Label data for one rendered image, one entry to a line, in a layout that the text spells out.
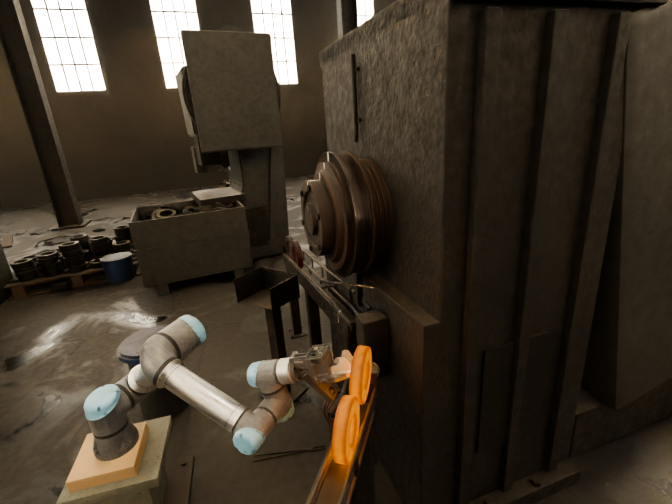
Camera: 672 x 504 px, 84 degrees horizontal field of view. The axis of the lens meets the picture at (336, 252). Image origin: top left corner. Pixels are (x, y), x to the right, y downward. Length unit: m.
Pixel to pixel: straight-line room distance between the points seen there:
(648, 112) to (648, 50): 0.17
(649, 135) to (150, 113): 10.78
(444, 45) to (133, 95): 10.68
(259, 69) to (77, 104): 8.08
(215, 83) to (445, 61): 3.08
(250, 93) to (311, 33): 8.20
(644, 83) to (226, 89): 3.23
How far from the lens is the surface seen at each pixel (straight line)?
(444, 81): 1.02
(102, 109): 11.53
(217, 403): 1.18
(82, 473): 1.76
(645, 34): 1.45
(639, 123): 1.48
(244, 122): 3.93
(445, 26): 1.03
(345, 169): 1.25
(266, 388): 1.20
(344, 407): 0.97
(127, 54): 11.55
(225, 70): 3.94
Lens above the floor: 1.44
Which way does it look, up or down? 19 degrees down
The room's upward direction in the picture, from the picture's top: 4 degrees counter-clockwise
